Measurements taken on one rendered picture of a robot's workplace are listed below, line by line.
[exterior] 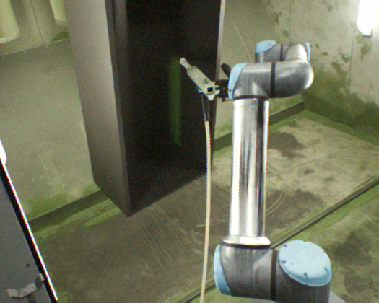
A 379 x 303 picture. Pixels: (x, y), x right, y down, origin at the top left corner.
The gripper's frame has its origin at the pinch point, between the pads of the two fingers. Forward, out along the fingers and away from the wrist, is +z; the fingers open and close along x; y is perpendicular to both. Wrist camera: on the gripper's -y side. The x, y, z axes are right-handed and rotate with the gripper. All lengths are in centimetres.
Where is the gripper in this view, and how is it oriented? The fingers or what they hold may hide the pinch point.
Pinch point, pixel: (201, 88)
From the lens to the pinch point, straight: 187.9
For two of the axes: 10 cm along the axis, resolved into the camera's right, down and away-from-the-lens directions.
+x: -2.6, -4.5, 8.5
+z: -9.6, 2.1, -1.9
